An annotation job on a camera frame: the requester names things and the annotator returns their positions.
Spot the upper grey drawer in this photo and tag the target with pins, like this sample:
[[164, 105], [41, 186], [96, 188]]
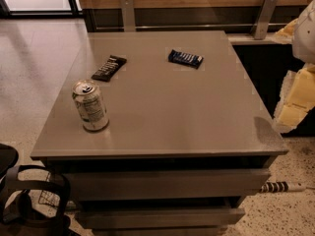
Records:
[[146, 185]]

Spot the left metal wall bracket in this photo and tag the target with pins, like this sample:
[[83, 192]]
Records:
[[128, 14]]

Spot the grey drawer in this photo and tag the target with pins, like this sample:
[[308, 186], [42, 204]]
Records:
[[146, 185], [159, 218]]

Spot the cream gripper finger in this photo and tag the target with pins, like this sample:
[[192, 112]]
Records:
[[288, 30], [297, 98]]

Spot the black wire basket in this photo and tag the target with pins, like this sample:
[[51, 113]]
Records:
[[49, 199]]

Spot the black snack bar wrapper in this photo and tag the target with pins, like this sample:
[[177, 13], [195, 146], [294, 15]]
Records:
[[109, 68]]

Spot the right metal wall bracket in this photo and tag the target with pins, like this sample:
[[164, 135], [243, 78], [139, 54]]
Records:
[[260, 28]]

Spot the lower grey drawer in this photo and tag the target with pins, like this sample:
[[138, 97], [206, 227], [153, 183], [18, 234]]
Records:
[[159, 218]]

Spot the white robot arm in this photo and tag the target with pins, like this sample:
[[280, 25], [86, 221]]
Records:
[[303, 39]]

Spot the silver 7up soda can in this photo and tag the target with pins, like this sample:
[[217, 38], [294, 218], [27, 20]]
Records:
[[88, 99]]

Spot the black white striped cylinder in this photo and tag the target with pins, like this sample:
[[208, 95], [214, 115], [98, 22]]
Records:
[[281, 187]]

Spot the metal wall bracket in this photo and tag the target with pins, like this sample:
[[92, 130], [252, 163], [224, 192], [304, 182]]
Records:
[[128, 14], [260, 28]]

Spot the blue rxbar blueberry bar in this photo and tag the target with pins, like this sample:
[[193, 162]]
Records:
[[185, 59]]

